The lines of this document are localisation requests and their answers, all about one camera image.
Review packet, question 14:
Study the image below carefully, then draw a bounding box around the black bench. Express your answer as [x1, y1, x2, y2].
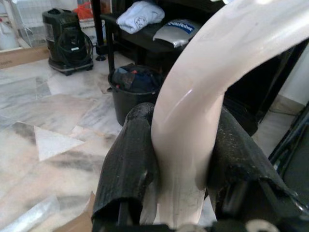
[100, 12, 208, 75]

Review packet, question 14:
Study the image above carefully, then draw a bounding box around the light blue folded cloth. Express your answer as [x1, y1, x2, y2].
[116, 0, 166, 34]

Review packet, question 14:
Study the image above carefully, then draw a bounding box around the brown cardboard box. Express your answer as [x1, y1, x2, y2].
[60, 190, 97, 232]

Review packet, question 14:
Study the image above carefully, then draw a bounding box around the black metal frame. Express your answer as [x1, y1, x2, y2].
[269, 103, 309, 201]

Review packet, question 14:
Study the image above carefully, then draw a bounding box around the black plastic bucket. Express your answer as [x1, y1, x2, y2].
[107, 64, 167, 126]

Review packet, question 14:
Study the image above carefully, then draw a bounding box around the white wire mesh cage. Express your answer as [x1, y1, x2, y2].
[13, 0, 47, 47]

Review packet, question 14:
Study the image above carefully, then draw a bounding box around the cream long-handled dustpan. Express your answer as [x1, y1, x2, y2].
[140, 0, 309, 225]

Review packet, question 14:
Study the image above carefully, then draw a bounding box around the flat brown cardboard carton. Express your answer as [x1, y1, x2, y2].
[0, 47, 50, 70]

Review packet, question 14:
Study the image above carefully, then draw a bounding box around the black canister vacuum cleaner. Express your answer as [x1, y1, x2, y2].
[42, 8, 94, 77]

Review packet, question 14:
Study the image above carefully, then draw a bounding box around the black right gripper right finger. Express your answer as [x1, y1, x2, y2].
[207, 105, 304, 220]

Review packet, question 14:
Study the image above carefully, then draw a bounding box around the dark clothes bundle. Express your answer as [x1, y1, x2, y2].
[112, 65, 165, 94]

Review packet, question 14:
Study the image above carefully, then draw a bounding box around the silver bag with blue label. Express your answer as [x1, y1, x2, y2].
[153, 18, 202, 48]

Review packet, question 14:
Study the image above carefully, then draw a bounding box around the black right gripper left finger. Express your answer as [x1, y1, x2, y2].
[91, 102, 159, 227]

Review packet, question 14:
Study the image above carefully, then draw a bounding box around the orange plastic bag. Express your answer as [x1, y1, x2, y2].
[73, 2, 94, 20]

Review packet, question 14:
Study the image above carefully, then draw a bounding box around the black stand leg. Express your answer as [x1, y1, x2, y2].
[92, 0, 109, 62]

